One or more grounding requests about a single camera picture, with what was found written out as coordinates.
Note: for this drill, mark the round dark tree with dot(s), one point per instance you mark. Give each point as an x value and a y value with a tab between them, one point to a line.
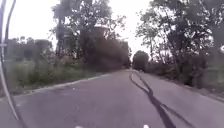
140	60

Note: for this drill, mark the row of trees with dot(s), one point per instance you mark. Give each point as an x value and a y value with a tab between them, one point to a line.
96	46
186	43

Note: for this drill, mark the grey asphalt road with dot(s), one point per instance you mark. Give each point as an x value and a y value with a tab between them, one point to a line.
100	100

